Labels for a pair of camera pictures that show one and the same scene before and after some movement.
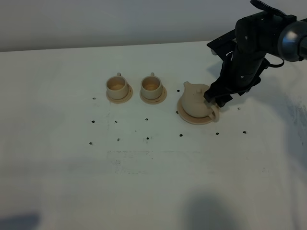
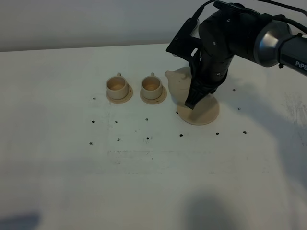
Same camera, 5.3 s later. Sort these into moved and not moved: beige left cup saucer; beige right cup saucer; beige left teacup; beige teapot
Moved: beige teapot
Not moved: beige right cup saucer; beige left cup saucer; beige left teacup
